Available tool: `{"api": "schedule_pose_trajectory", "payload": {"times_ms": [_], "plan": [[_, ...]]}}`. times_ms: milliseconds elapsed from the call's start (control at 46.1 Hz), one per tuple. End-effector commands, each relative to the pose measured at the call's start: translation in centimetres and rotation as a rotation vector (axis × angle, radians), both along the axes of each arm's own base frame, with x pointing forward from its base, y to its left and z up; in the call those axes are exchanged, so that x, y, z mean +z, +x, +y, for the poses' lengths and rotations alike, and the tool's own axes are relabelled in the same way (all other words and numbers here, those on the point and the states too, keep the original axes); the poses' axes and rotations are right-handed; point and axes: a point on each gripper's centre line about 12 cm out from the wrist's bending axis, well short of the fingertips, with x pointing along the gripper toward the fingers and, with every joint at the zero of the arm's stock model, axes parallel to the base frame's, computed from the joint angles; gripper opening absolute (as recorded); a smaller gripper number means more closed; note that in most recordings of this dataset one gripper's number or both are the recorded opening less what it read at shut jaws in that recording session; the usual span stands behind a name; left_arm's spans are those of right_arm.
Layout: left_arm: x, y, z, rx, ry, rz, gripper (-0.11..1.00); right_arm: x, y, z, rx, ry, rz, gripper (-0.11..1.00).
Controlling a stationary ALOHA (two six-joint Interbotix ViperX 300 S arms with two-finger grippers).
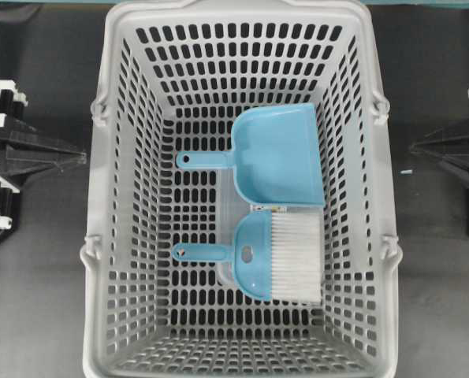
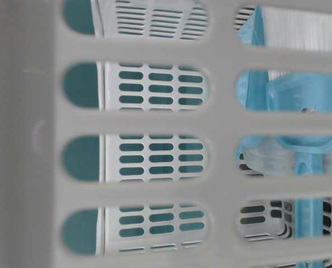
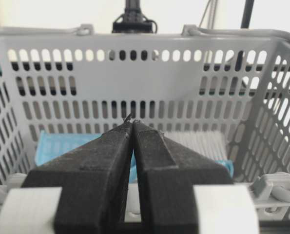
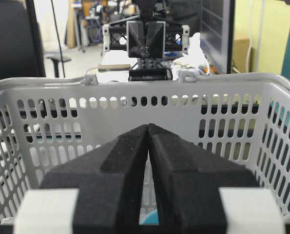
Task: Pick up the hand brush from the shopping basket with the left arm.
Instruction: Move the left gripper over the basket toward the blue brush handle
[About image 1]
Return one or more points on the grey plastic shopping basket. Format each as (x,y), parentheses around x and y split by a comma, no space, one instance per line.
(174,76)

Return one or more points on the clear plastic packaging sleeve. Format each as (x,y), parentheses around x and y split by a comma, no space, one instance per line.
(231,208)

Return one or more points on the blue plastic dustpan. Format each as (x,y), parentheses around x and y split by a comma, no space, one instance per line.
(274,157)

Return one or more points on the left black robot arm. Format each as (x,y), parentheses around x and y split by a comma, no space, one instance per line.
(25,150)

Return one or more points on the blue hand brush white bristles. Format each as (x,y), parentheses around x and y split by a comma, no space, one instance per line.
(273,256)

